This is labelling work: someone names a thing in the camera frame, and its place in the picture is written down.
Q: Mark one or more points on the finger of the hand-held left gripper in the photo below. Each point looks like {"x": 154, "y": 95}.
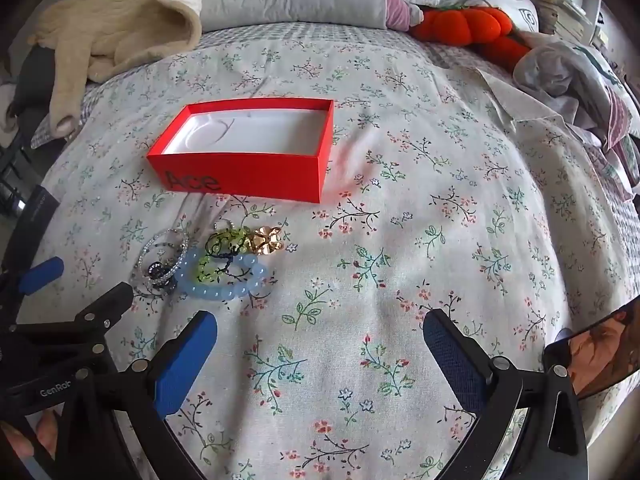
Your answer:
{"x": 42, "y": 271}
{"x": 100, "y": 305}

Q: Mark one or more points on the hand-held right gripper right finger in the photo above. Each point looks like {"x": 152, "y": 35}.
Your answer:
{"x": 452, "y": 360}

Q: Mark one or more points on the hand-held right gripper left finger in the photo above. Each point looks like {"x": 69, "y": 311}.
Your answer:
{"x": 185, "y": 365}

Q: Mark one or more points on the black hair claw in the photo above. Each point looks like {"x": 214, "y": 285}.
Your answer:
{"x": 160, "y": 274}

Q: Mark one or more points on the red cardboard box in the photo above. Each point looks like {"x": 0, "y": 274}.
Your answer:
{"x": 240, "y": 180}

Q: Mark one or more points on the person's left hand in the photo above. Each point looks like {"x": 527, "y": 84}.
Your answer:
{"x": 45, "y": 432}

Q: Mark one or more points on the floral bedsheet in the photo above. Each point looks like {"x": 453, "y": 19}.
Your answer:
{"x": 400, "y": 210}

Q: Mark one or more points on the beige quilted blanket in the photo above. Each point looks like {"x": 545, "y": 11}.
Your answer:
{"x": 125, "y": 25}

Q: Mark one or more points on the white cloth flap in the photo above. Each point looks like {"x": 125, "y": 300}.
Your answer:
{"x": 515, "y": 100}

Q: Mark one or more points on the pink checked cloth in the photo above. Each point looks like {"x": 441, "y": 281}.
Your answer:
{"x": 617, "y": 125}

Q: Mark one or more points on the grey crumpled garment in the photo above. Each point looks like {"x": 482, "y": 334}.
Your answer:
{"x": 555, "y": 67}

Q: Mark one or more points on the orange plush pumpkin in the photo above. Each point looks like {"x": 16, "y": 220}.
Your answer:
{"x": 460, "y": 25}

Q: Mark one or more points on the stack of books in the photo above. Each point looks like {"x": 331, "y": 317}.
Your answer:
{"x": 560, "y": 12}

